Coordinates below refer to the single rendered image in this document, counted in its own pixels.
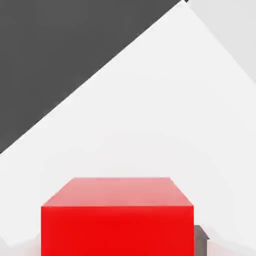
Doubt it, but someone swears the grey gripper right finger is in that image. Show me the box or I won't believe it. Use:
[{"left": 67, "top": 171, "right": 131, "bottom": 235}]
[{"left": 193, "top": 224, "right": 226, "bottom": 256}]

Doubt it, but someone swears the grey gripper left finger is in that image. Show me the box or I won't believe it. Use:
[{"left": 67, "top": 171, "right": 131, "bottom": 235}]
[{"left": 24, "top": 238, "right": 42, "bottom": 256}]

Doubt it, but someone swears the small red cube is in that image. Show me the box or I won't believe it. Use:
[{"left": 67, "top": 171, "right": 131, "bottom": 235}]
[{"left": 40, "top": 176, "right": 195, "bottom": 256}]

